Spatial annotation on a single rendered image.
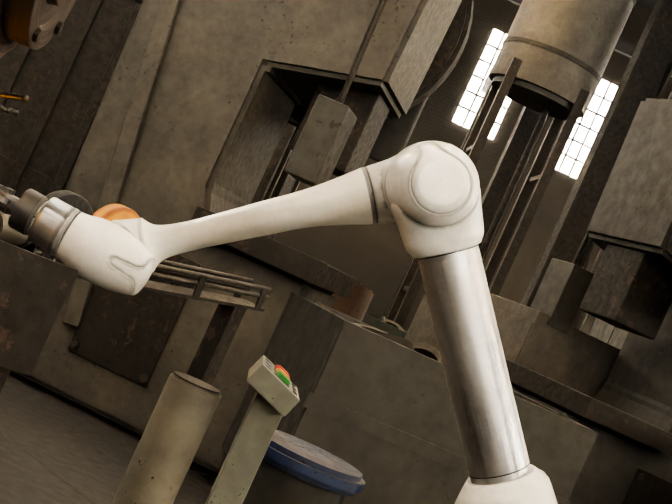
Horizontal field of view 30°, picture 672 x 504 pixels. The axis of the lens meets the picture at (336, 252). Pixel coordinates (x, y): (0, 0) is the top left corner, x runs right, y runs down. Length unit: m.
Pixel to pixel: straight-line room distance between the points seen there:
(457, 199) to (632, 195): 3.65
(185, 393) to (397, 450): 1.59
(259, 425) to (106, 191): 2.25
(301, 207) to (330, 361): 1.90
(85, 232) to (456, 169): 0.64
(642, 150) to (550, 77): 5.19
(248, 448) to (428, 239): 0.90
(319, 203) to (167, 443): 0.76
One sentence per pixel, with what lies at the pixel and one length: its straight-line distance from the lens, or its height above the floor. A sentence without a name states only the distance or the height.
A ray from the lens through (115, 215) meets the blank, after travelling 2.63.
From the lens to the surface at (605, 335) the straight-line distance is 7.01.
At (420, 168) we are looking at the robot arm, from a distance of 1.92.
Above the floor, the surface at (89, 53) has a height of 1.36.
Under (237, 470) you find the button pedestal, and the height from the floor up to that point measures 0.38.
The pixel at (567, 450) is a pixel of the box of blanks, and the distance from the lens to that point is 4.38.
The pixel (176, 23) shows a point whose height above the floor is 1.48.
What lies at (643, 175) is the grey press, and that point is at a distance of 5.54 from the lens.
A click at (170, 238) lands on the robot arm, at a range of 2.28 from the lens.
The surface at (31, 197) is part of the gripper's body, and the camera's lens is 2.17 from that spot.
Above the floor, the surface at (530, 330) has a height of 1.00.
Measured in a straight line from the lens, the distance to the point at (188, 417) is 2.66.
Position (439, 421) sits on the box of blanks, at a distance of 4.16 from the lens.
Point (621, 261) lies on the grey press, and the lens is 5.47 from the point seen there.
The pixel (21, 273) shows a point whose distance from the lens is 1.50.
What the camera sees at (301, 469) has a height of 0.40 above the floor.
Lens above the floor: 0.83
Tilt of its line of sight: 1 degrees up
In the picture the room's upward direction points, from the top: 24 degrees clockwise
